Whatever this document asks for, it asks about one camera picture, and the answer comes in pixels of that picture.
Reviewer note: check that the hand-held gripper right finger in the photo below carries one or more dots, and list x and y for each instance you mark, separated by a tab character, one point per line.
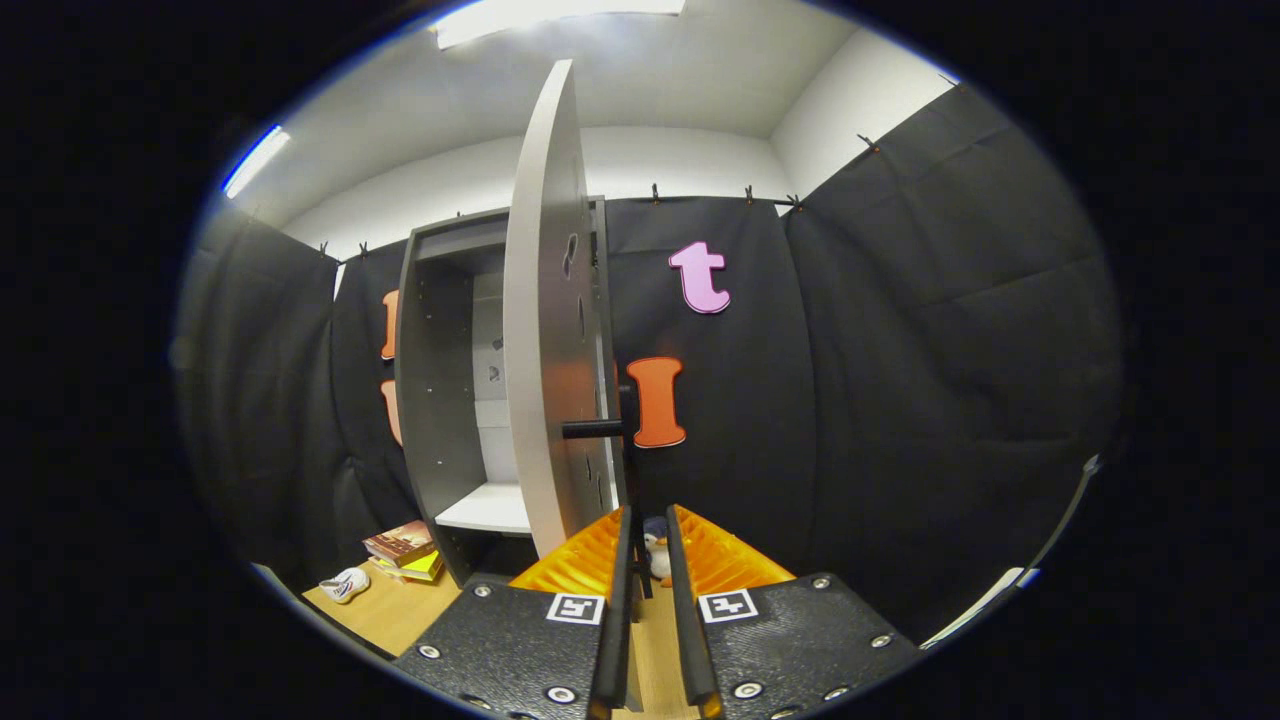
690	650

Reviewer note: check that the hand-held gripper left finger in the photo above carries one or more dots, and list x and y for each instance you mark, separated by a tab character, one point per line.
612	650

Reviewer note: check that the white canvas shoe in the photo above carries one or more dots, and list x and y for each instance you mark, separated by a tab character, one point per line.
345	585

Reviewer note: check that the grey shoe cabinet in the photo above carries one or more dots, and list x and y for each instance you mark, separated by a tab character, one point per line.
440	400

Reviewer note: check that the beige shoe cabinet door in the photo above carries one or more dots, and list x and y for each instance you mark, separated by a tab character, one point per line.
545	300

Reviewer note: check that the small plush toy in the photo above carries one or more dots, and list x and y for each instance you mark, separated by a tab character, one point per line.
657	558

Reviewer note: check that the yellow cover book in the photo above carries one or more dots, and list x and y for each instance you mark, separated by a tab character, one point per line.
422	568

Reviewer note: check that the brown cover book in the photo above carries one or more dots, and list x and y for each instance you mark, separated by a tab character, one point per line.
400	542

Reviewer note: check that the black backdrop cloth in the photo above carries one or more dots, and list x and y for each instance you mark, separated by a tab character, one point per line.
900	350

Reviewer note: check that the row of black clips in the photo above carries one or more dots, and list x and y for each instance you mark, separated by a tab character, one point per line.
655	190

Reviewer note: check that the narrow ceiling light strip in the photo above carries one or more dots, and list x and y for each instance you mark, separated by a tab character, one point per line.
255	162

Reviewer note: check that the wide ceiling light panel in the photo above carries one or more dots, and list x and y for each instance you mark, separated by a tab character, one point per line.
550	15

